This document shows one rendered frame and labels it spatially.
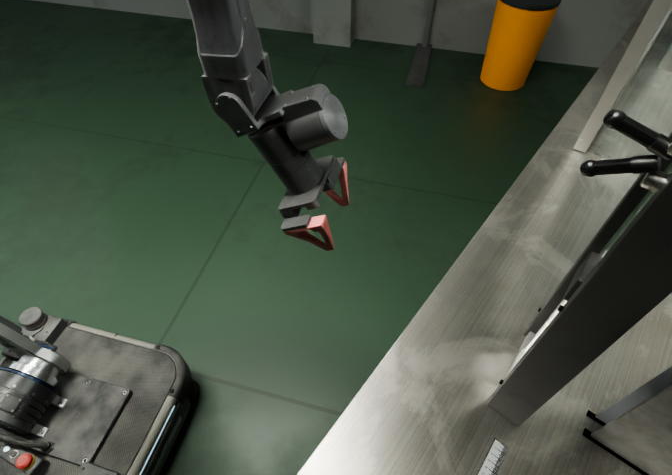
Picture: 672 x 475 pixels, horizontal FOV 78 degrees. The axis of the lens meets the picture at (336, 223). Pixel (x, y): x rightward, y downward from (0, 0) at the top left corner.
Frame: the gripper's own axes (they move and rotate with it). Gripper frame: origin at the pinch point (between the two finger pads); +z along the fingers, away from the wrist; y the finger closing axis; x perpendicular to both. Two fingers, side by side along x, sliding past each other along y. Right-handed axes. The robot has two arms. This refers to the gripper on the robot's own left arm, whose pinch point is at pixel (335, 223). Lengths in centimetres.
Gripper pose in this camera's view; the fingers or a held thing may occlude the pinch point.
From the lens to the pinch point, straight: 65.6
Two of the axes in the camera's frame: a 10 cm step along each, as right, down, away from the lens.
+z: 4.8, 6.7, 5.7
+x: -8.4, 1.6, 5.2
